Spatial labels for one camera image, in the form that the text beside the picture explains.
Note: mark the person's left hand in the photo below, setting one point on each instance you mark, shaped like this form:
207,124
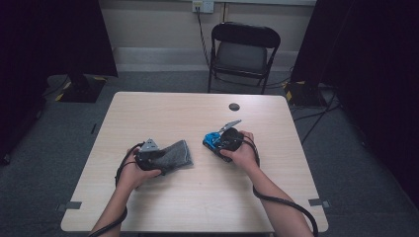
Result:
131,177

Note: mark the white wall socket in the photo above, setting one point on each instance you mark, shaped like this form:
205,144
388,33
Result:
203,5

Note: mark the dark curtain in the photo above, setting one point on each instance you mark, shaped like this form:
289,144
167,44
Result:
372,65
49,36

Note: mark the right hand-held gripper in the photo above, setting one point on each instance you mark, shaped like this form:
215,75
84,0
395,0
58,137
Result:
232,140

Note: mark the grey cloth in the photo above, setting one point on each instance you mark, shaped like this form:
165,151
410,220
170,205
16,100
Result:
176,155

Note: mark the blue toy car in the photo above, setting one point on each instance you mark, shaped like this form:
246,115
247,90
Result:
210,140

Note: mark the black folding chair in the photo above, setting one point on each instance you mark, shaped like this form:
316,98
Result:
242,57

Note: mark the person's right hand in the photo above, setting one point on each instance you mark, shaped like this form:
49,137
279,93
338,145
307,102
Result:
247,158

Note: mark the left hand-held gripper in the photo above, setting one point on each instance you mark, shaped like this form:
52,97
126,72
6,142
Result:
147,159

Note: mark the black stand base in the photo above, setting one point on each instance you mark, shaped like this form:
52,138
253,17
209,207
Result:
304,95
82,90

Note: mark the grey tape strip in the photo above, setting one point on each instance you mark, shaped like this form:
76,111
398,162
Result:
318,202
70,205

